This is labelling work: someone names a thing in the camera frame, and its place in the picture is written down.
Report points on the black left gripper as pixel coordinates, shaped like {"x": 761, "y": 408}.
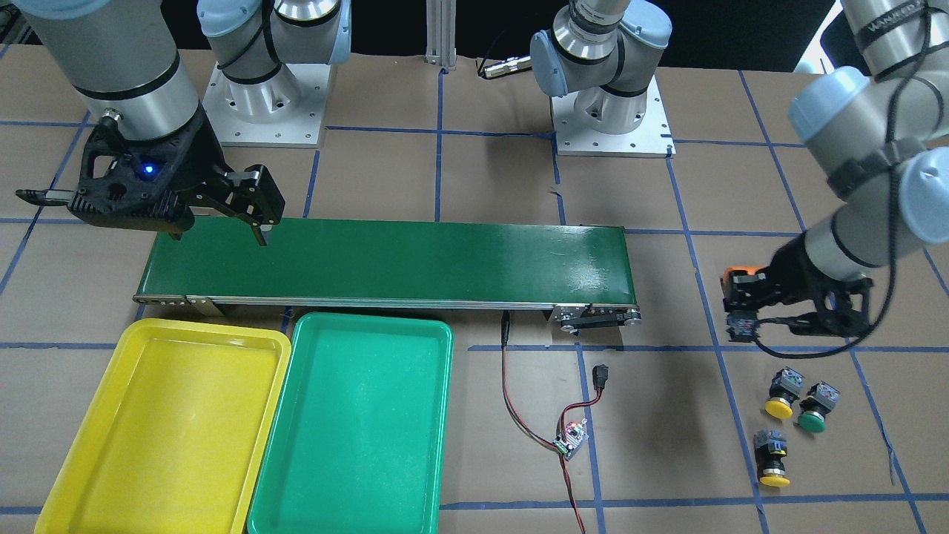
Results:
{"x": 795, "y": 276}

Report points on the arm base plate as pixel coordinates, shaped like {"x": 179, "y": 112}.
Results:
{"x": 283, "y": 112}
{"x": 645, "y": 133}

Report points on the yellow plastic tray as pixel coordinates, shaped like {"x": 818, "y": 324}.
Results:
{"x": 173, "y": 438}

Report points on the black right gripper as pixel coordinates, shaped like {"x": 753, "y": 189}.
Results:
{"x": 199, "y": 159}

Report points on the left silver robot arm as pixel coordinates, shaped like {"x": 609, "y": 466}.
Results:
{"x": 867, "y": 133}

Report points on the black cable connector plug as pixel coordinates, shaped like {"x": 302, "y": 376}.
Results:
{"x": 599, "y": 375}

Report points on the plain orange cylinder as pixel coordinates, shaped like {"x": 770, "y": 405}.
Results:
{"x": 742, "y": 270}

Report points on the aluminium frame post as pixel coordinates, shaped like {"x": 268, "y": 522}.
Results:
{"x": 440, "y": 33}

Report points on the green plastic tray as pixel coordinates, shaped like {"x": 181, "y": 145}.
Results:
{"x": 357, "y": 440}

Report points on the yellow push button switch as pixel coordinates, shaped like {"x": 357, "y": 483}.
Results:
{"x": 785, "y": 388}

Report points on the green conveyor belt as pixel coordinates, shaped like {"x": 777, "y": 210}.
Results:
{"x": 579, "y": 275}

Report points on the green push button switch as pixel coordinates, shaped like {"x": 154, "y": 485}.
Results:
{"x": 742, "y": 326}

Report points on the small controller circuit board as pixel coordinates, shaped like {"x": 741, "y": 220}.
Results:
{"x": 571, "y": 438}

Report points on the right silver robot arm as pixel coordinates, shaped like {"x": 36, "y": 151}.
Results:
{"x": 121, "y": 55}

